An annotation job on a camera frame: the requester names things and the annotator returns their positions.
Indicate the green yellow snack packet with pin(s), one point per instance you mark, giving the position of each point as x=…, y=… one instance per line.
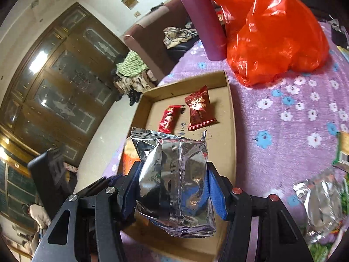
x=342, y=152

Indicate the cardboard box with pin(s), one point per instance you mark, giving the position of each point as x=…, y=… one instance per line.
x=220, y=142

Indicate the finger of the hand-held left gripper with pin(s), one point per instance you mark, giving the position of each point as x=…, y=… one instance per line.
x=92, y=185

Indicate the brown armchair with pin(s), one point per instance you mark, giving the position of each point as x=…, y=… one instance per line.
x=152, y=32

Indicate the red snack bar packet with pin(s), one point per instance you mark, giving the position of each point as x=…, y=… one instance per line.
x=169, y=118

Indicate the person's left hand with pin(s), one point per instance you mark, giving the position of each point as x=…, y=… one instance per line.
x=39, y=215

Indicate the red plastic bag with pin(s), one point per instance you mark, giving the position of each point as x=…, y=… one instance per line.
x=272, y=38

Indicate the camouflage patterned cloth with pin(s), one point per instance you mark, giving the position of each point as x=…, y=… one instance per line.
x=136, y=83

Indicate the small yellow wall sign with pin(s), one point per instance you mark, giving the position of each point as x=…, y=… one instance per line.
x=128, y=0

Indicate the purple floral blanket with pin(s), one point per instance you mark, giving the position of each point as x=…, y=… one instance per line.
x=272, y=147

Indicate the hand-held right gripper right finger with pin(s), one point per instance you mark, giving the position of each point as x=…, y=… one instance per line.
x=216, y=196

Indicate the wall outlet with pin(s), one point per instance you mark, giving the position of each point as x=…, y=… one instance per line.
x=137, y=13

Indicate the book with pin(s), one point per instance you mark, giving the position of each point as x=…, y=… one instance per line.
x=343, y=51

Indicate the black shoes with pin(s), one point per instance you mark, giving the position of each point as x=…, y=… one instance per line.
x=133, y=98

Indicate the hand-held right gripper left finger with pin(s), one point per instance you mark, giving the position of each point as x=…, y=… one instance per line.
x=128, y=196

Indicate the purple bottle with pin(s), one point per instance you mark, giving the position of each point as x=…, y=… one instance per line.
x=204, y=24

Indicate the dark red snack packet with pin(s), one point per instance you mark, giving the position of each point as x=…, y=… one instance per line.
x=199, y=106

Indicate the silver foil snack packet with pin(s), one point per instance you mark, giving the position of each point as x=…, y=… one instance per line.
x=174, y=185

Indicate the wooden glass-door cabinet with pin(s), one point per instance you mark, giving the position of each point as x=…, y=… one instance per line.
x=62, y=82

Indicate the clear foil snack packet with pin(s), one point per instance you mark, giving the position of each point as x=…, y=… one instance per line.
x=319, y=204

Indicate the green patterned cloth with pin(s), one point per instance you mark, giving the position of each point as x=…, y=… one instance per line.
x=131, y=64

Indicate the orange snack packet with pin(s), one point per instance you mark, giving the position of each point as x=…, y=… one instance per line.
x=128, y=159

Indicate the black box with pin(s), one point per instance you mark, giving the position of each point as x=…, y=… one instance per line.
x=340, y=34

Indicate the plaid cloth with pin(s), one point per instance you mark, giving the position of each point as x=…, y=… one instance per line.
x=177, y=34

